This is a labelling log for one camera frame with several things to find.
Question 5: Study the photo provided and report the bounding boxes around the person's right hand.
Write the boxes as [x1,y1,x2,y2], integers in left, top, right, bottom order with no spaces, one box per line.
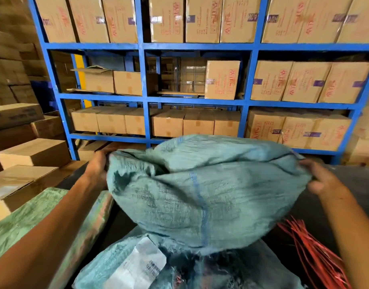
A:
[298,159,350,197]

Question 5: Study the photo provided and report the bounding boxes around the person's left hand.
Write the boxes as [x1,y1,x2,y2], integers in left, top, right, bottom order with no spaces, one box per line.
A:
[83,149,117,190]

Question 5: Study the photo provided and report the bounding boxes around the green woven sack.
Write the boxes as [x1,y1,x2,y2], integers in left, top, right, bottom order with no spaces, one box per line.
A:
[0,187,114,289]

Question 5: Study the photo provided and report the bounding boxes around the blue woven sack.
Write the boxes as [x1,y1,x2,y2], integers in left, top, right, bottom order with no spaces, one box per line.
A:
[72,134,313,289]

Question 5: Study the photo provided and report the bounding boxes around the person's left forearm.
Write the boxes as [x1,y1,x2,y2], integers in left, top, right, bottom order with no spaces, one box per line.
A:
[0,174,108,289]

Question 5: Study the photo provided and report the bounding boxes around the person's right forearm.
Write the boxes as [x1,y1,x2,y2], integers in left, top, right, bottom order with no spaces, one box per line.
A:
[318,185,369,289]

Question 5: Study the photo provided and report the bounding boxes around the tall stack of printed cartons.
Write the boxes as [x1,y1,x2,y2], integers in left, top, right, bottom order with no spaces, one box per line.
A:
[342,84,369,167]

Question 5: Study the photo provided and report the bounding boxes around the pile of brown cardboard boxes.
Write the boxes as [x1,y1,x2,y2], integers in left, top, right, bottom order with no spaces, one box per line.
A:
[0,0,89,226]

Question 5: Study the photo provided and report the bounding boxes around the rows of red printed boxes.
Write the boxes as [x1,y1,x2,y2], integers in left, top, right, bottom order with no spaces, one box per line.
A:
[34,0,369,153]

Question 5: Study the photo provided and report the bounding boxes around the white paper label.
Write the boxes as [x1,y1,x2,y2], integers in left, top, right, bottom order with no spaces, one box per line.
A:
[112,236,168,289]

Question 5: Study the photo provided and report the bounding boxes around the flat cardboard sheet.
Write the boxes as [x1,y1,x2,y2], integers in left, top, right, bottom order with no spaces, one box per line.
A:
[156,90,205,97]

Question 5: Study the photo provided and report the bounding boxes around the blue metal shelf rack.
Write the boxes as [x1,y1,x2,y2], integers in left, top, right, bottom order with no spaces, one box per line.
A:
[26,0,369,166]

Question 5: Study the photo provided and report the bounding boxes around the bundle of red plastic strings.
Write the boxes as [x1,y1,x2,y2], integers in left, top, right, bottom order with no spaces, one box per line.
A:
[277,216,353,289]

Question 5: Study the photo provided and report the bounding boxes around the yellow vertical post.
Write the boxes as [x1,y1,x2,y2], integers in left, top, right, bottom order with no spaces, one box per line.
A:
[73,54,93,109]

